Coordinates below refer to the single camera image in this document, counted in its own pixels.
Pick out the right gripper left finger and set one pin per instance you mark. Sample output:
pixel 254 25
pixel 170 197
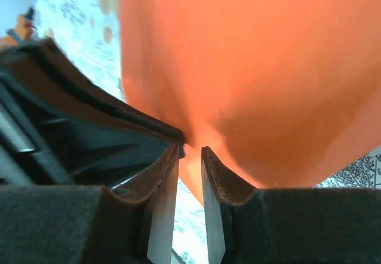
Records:
pixel 160 192

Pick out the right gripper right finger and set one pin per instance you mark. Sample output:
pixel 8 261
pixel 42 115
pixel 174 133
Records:
pixel 215 204

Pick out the orange wrapping paper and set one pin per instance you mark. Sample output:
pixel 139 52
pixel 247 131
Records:
pixel 253 67

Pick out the floral print tablecloth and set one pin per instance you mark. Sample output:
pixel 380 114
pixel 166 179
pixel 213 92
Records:
pixel 77 38

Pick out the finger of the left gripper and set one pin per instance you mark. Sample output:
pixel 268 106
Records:
pixel 68 91

